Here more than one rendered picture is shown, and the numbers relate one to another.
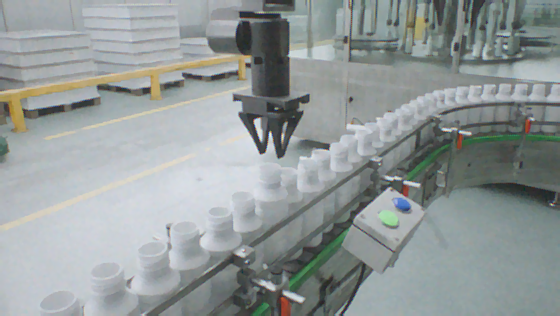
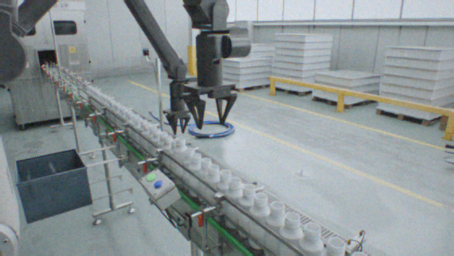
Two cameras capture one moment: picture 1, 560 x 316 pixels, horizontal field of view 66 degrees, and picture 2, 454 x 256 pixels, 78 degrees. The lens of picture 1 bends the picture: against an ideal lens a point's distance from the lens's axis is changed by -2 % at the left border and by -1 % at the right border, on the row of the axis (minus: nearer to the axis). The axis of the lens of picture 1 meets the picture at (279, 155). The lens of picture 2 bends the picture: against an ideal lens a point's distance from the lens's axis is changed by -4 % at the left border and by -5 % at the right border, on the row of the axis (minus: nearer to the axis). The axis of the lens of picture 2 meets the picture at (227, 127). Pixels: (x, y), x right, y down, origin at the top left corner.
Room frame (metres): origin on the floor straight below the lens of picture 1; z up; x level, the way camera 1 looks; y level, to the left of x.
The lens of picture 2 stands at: (1.17, -0.97, 1.61)
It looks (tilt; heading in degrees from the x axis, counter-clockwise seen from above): 18 degrees down; 108
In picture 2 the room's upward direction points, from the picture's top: straight up
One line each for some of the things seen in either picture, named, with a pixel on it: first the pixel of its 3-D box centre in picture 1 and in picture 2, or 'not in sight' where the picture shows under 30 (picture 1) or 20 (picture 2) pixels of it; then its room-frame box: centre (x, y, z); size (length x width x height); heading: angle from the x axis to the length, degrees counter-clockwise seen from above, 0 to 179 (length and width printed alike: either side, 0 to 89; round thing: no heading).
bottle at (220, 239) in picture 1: (222, 261); (169, 154); (0.55, 0.08, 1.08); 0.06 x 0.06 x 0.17
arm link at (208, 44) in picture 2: not in sight; (211, 47); (0.93, -0.36, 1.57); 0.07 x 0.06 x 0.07; 56
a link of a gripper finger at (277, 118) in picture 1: (273, 127); (177, 122); (0.64, 0.01, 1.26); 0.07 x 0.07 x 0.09; 55
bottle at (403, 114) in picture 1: (399, 139); (289, 242); (1.13, -0.33, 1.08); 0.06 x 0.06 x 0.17
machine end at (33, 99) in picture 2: not in sight; (45, 62); (-3.89, 3.24, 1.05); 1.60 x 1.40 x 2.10; 145
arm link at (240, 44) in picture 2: not in sight; (223, 31); (0.95, -0.33, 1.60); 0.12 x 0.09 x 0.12; 56
